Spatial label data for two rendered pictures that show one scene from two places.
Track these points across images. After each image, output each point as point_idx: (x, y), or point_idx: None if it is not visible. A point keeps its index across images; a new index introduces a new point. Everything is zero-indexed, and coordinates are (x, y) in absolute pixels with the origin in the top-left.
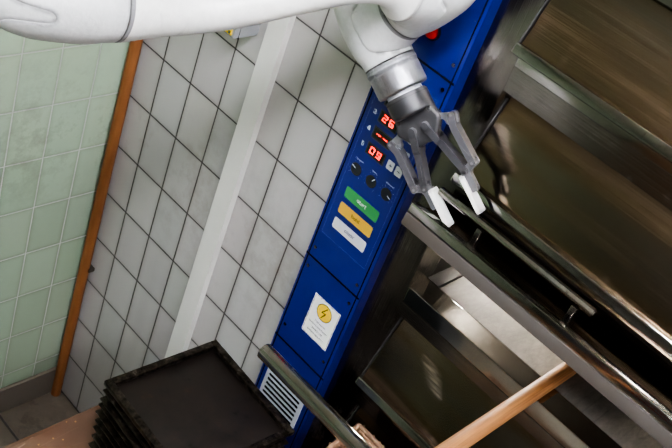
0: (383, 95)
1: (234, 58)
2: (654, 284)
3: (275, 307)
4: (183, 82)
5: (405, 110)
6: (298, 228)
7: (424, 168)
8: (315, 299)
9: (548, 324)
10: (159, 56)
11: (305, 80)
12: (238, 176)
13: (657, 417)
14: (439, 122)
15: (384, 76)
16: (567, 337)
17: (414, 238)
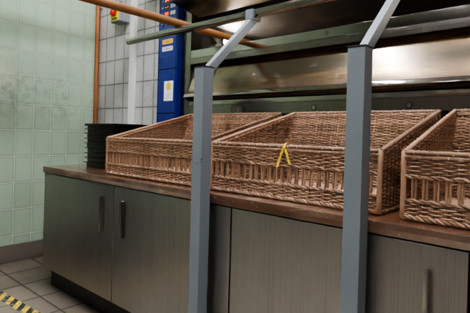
0: None
1: (124, 37)
2: None
3: (156, 109)
4: (112, 62)
5: None
6: (155, 70)
7: None
8: (164, 84)
9: None
10: (104, 62)
11: (145, 20)
12: (133, 71)
13: None
14: None
15: None
16: None
17: (187, 33)
